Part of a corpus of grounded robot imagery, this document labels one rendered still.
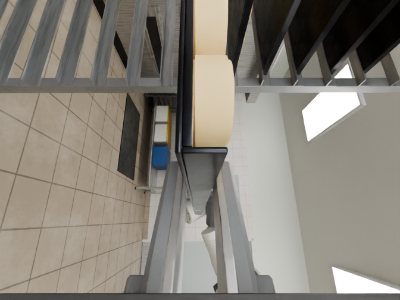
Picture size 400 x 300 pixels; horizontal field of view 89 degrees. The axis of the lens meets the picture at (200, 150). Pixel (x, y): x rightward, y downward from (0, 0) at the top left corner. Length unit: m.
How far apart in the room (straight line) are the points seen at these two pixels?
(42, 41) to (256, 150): 4.18
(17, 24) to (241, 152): 4.07
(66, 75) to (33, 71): 0.10
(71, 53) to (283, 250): 4.30
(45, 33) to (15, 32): 0.09
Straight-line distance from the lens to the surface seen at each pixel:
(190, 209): 0.61
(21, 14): 0.94
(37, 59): 0.78
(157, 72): 3.21
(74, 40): 0.78
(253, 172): 4.42
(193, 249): 4.23
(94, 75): 0.65
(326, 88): 0.69
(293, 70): 0.65
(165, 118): 4.03
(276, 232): 4.43
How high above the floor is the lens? 1.04
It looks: 1 degrees up
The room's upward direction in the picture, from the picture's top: 90 degrees clockwise
